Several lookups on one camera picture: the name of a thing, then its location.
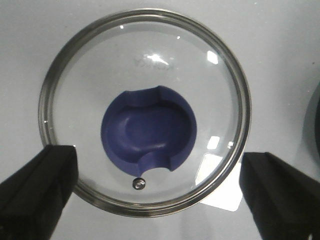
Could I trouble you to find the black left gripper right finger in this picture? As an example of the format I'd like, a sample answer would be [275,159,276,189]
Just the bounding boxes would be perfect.
[239,152,320,240]

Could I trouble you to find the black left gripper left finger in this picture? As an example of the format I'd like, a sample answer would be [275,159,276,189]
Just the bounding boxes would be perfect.
[0,145,78,240]

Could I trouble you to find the glass lid with blue knob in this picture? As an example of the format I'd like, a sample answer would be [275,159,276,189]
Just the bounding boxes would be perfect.
[38,8,251,218]

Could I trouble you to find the dark blue saucepan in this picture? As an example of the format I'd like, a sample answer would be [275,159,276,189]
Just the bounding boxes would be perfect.
[303,83,320,167]

